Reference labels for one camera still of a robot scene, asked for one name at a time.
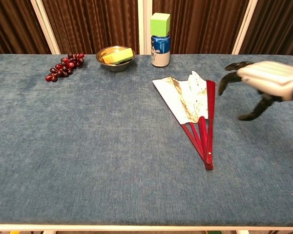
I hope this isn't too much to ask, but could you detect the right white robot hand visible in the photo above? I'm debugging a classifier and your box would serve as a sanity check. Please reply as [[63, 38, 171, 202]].
[[218, 60, 293, 121]]

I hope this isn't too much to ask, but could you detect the dark red strip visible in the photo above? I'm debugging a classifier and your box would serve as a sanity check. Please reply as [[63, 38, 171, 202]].
[[152, 70, 216, 171]]

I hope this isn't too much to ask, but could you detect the dark brown curtain panel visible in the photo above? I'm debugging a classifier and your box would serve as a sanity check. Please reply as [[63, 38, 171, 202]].
[[240, 0, 293, 60], [0, 0, 51, 57], [152, 0, 250, 55], [42, 0, 140, 55]]

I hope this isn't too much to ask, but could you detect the blue white drink can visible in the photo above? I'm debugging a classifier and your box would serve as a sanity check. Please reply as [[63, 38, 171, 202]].
[[151, 34, 171, 67]]

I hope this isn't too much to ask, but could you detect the green foam block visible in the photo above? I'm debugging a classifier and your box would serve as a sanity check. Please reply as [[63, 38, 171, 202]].
[[150, 12, 171, 37]]

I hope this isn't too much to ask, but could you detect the small steel bowl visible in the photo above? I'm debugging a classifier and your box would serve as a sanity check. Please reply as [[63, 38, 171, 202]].
[[95, 45, 136, 73]]

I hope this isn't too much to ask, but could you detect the yellow green sponge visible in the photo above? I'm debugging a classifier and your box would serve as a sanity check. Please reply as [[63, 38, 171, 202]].
[[101, 47, 134, 65]]

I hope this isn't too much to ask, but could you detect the blue fabric table cover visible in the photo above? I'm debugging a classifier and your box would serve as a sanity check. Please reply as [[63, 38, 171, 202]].
[[0, 54, 293, 226]]

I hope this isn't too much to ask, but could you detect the dark red grape bunch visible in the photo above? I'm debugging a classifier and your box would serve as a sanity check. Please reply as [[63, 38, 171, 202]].
[[45, 53, 88, 82]]

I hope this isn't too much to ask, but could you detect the white frame post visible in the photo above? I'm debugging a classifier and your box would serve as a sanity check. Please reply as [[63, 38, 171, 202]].
[[231, 0, 258, 55], [138, 0, 153, 55], [30, 0, 61, 55]]

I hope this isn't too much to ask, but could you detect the white table frame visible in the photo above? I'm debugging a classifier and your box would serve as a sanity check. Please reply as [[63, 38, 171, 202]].
[[0, 222, 293, 234]]

